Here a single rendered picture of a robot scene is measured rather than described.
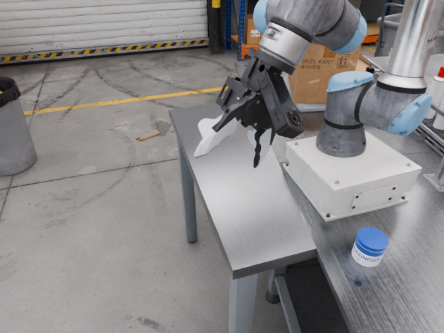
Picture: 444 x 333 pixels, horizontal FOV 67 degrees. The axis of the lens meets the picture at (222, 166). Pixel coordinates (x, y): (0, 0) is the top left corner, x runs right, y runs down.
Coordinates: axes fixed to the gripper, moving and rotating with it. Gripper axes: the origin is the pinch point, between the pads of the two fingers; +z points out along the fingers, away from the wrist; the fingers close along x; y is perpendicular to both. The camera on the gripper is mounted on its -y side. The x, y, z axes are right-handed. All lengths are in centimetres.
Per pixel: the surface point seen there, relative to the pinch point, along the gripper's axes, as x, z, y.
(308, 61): -74, -26, 58
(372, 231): -42.3, 4.8, -13.0
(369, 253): -39.4, 8.5, -16.4
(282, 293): -80, 63, 13
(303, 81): -77, -18, 58
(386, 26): -256, -91, 153
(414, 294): -45, 11, -28
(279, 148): -57, 7, 36
